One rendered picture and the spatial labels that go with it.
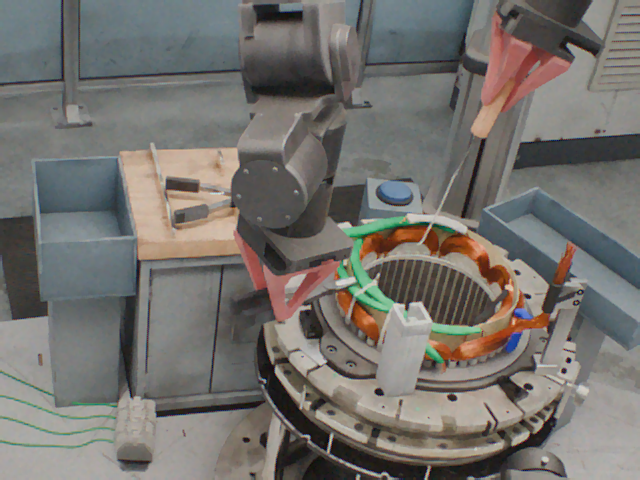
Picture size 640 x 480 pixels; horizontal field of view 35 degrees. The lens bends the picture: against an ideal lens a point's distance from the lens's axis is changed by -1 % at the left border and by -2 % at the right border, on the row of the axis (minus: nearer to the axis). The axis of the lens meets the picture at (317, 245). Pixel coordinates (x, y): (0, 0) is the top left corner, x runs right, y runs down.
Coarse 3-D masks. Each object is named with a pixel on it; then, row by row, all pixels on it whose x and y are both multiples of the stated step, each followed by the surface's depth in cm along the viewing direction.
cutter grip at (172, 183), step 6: (168, 180) 118; (174, 180) 118; (180, 180) 118; (186, 180) 118; (192, 180) 118; (198, 180) 118; (168, 186) 118; (174, 186) 118; (180, 186) 118; (186, 186) 118; (192, 186) 118; (198, 186) 118; (192, 192) 119; (198, 192) 119
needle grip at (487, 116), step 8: (512, 80) 91; (504, 88) 91; (512, 88) 91; (496, 96) 91; (504, 96) 91; (488, 104) 92; (496, 104) 92; (504, 104) 92; (480, 112) 93; (488, 112) 92; (496, 112) 92; (480, 120) 93; (488, 120) 92; (472, 128) 93; (480, 128) 93; (488, 128) 93; (480, 136) 93
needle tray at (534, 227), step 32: (544, 192) 132; (480, 224) 128; (512, 224) 132; (544, 224) 134; (576, 224) 130; (512, 256) 126; (544, 256) 121; (576, 256) 129; (608, 256) 127; (608, 288) 124; (576, 320) 122; (608, 320) 117; (576, 352) 126; (576, 384) 133
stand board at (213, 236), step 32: (128, 160) 125; (160, 160) 126; (192, 160) 127; (224, 160) 128; (128, 192) 120; (160, 224) 115; (192, 224) 116; (224, 224) 117; (160, 256) 114; (192, 256) 115
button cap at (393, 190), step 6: (390, 180) 133; (384, 186) 132; (390, 186) 132; (396, 186) 132; (402, 186) 132; (384, 192) 131; (390, 192) 131; (396, 192) 131; (402, 192) 131; (408, 192) 132; (390, 198) 131; (396, 198) 131; (402, 198) 131; (408, 198) 132
